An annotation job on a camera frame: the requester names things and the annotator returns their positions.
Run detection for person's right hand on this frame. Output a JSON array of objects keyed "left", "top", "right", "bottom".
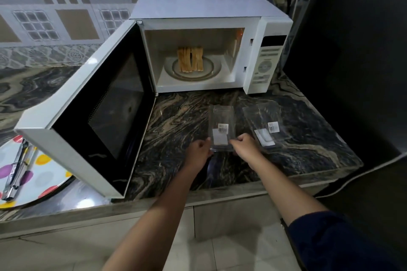
[{"left": 229, "top": 133, "right": 265, "bottom": 168}]

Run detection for person's left hand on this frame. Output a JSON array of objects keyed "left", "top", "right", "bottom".
[{"left": 184, "top": 137, "right": 213, "bottom": 173}]

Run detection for clear plastic container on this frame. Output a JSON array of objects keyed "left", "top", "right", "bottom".
[
  {"left": 242, "top": 101, "right": 285, "bottom": 151},
  {"left": 208, "top": 105, "right": 237, "bottom": 153}
]

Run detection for white microwave door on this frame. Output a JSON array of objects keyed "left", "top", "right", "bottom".
[{"left": 14, "top": 19, "right": 157, "bottom": 200}]

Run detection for stainless steel double-door fridge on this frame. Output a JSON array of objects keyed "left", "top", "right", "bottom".
[{"left": 281, "top": 0, "right": 407, "bottom": 271}]

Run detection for white microwave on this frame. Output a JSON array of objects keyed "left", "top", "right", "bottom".
[{"left": 14, "top": 0, "right": 294, "bottom": 200}]

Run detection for colourful dotted plate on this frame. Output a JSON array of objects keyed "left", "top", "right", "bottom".
[{"left": 0, "top": 135, "right": 74, "bottom": 210}]

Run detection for metal tongs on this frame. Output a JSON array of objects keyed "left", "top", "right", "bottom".
[{"left": 1, "top": 140, "right": 36, "bottom": 202}]

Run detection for person's right forearm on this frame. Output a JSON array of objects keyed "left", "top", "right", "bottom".
[{"left": 251, "top": 158, "right": 328, "bottom": 227}]

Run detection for person's left forearm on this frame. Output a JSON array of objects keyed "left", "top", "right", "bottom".
[{"left": 101, "top": 166, "right": 204, "bottom": 271}]

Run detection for dark blue sleeve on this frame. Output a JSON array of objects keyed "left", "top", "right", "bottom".
[{"left": 287, "top": 211, "right": 407, "bottom": 271}]

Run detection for beige kitchen base cabinets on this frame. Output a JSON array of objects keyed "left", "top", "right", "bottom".
[{"left": 0, "top": 185, "right": 335, "bottom": 271}]

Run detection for long white cable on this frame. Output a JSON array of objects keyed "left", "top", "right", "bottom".
[{"left": 315, "top": 152, "right": 407, "bottom": 199}]

